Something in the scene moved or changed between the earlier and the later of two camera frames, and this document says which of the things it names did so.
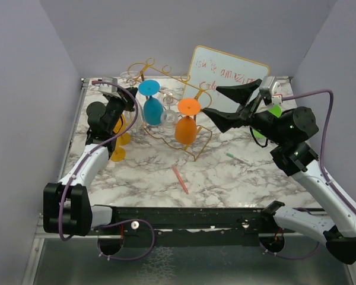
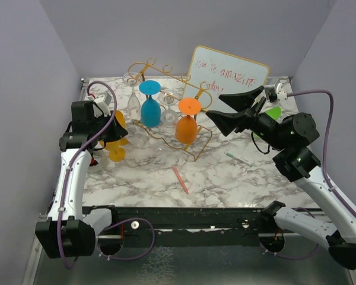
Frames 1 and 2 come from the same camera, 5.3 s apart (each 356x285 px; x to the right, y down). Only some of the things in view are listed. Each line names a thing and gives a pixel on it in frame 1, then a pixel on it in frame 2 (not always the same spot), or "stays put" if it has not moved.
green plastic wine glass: (276, 110) stays put
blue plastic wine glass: (153, 110) stays put
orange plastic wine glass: (186, 128) stays put
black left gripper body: (115, 105) to (99, 122)
